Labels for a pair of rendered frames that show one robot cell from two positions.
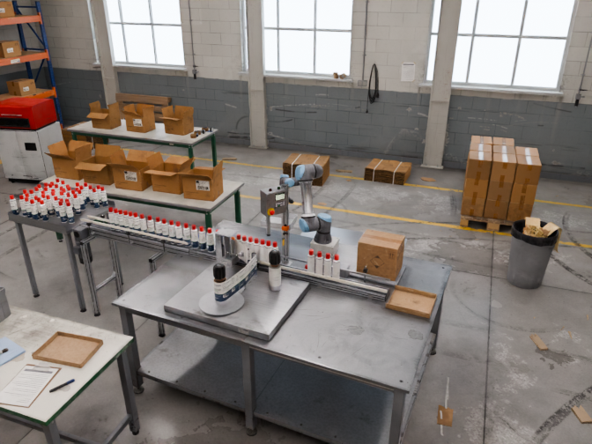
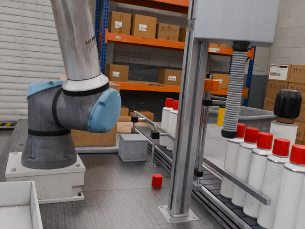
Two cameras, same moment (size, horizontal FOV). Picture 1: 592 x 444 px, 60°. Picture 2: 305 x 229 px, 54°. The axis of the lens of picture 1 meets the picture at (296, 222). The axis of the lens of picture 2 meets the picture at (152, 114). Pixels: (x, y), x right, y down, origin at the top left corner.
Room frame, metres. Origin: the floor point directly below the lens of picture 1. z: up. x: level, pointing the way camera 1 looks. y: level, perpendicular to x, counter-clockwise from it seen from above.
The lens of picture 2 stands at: (4.16, 0.57, 1.22)
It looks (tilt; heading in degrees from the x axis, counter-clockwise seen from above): 10 degrees down; 226
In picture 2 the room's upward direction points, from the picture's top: 5 degrees clockwise
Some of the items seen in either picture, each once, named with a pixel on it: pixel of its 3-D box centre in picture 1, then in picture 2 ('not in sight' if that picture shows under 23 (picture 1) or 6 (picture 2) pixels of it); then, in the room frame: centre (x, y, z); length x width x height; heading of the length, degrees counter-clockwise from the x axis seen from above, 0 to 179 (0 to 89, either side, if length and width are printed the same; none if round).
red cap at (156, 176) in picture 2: not in sight; (157, 180); (3.49, -0.09, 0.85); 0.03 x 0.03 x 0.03
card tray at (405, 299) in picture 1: (411, 300); (132, 124); (3.02, -0.81, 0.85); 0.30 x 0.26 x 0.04; 66
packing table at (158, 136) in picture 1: (145, 153); not in sight; (7.78, 2.36, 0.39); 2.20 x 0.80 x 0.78; 70
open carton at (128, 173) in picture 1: (132, 170); not in sight; (5.39, 1.80, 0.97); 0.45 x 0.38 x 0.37; 163
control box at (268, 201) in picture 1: (273, 201); (238, 0); (3.54, 0.17, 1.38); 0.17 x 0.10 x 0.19; 121
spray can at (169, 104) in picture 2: (336, 267); (167, 122); (3.25, -0.29, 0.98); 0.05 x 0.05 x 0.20
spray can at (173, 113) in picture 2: (327, 266); (174, 125); (3.27, -0.23, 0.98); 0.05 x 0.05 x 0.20
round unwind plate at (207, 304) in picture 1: (221, 302); not in sight; (2.94, 0.51, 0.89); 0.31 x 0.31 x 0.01
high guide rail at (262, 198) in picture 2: (319, 264); (172, 137); (3.34, -0.18, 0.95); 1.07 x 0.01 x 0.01; 66
